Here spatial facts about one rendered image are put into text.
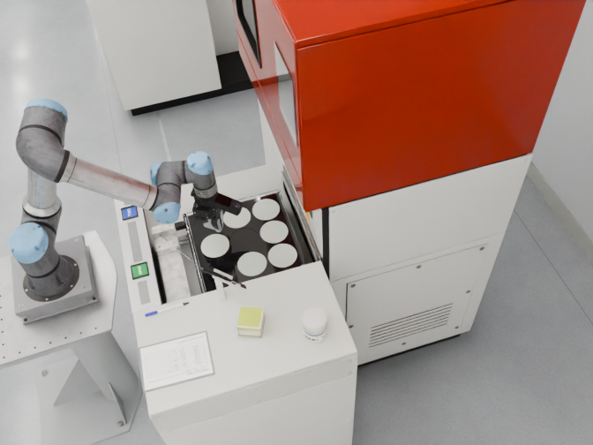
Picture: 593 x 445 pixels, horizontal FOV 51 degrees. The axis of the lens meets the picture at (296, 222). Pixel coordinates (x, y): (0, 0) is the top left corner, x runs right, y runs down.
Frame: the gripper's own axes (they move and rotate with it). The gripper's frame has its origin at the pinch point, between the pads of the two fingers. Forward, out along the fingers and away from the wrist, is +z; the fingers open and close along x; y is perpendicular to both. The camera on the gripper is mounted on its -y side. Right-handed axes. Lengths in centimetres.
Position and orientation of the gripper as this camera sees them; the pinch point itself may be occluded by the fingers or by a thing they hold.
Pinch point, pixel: (221, 229)
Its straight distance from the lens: 220.8
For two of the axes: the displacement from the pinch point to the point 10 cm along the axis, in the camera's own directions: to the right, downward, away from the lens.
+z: 0.5, 6.2, 7.8
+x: -2.0, 7.7, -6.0
